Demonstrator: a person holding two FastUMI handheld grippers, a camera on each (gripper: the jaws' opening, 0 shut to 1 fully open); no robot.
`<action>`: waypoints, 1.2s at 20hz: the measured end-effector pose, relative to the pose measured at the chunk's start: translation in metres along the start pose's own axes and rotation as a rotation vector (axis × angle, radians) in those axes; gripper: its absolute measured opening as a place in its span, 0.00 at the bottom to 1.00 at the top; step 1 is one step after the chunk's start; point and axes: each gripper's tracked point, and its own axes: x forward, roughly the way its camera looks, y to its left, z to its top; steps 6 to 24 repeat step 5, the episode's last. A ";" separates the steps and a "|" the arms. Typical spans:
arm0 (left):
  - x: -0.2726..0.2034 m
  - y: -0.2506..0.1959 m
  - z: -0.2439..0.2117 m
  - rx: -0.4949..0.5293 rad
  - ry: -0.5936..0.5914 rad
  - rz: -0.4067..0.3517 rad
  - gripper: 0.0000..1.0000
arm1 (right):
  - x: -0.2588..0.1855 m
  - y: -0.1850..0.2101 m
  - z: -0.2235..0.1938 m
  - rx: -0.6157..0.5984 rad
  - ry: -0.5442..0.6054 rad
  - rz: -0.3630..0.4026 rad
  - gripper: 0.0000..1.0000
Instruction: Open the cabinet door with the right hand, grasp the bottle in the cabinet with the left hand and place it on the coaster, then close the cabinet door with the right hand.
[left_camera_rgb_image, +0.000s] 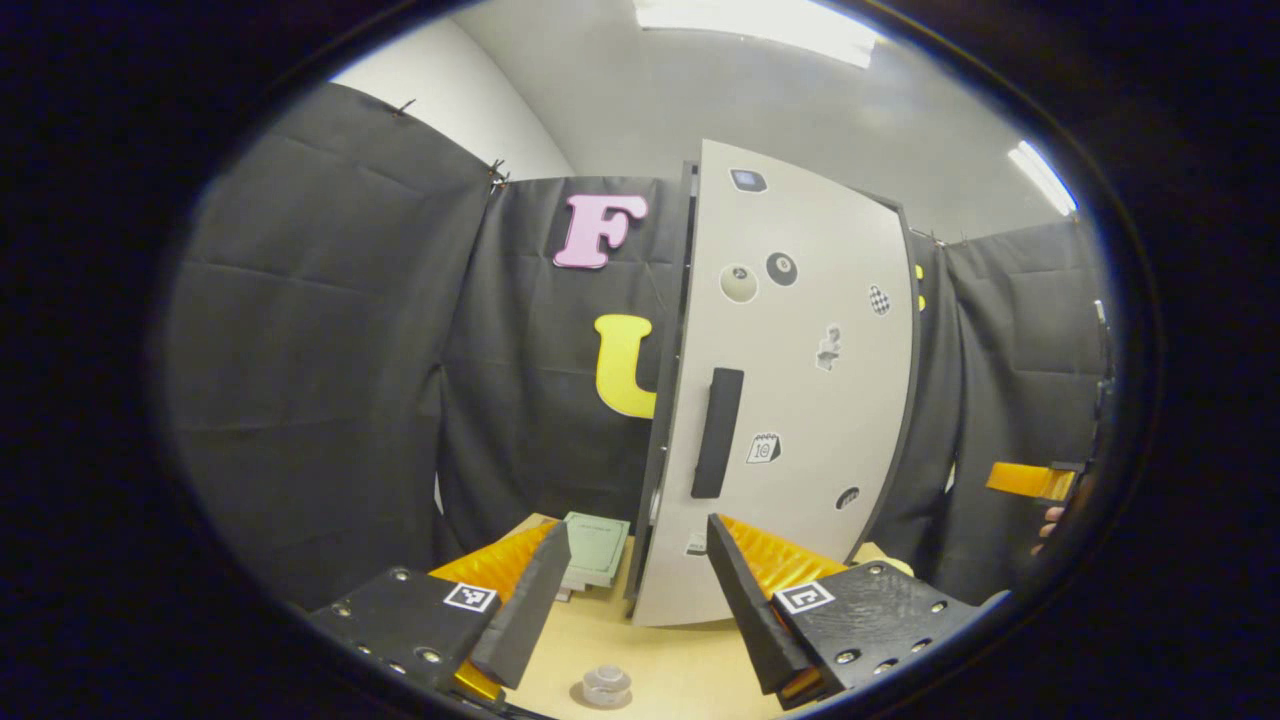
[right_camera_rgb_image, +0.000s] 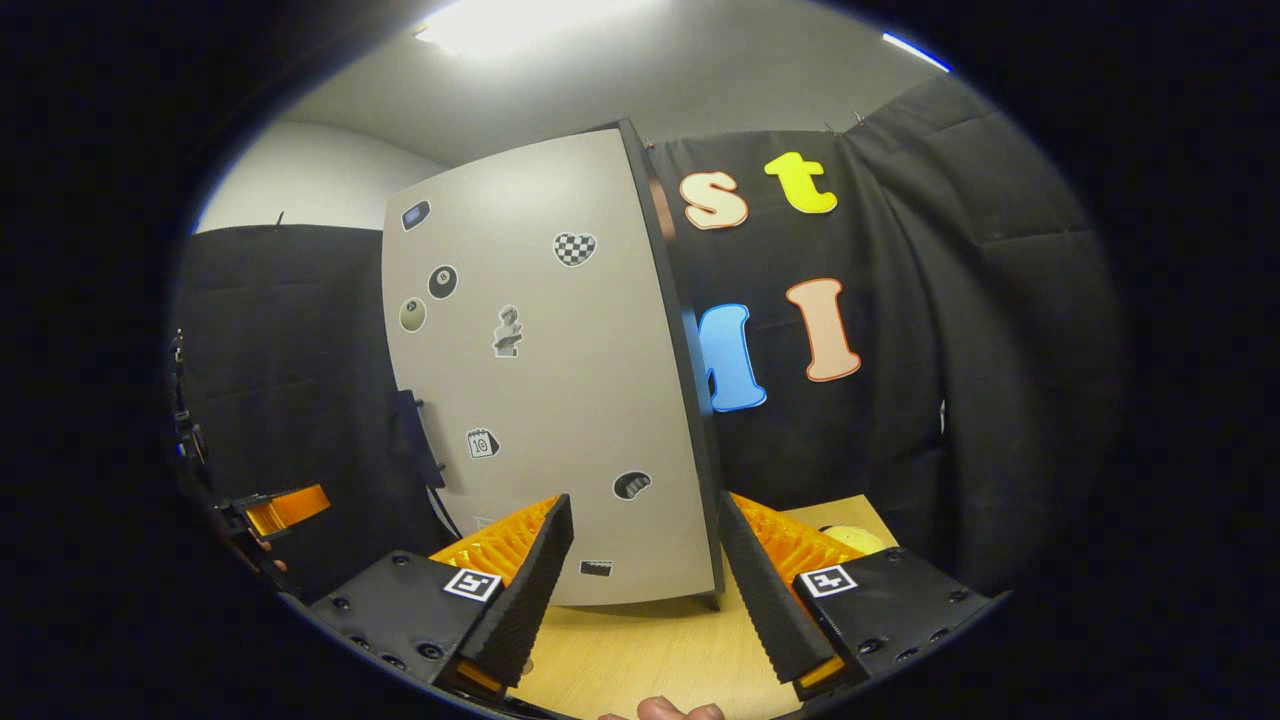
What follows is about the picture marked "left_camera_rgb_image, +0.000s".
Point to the yellow plush ball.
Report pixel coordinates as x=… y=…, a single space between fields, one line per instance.
x=890 y=556

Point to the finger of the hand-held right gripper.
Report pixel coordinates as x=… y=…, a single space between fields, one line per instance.
x=1030 y=480

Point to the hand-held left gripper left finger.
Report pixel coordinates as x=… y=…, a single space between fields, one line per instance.
x=530 y=600

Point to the large ceiling light panel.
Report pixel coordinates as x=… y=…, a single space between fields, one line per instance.
x=760 y=25

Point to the green book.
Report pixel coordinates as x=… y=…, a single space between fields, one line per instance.
x=597 y=545

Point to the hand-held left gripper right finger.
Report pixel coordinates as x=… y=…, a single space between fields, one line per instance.
x=745 y=610

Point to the black backdrop cloth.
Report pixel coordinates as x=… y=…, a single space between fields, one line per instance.
x=320 y=350

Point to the dark grey cabinet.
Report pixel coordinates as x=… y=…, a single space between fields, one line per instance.
x=658 y=470

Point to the small ceiling light panel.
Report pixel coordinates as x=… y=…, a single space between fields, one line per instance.
x=1043 y=178

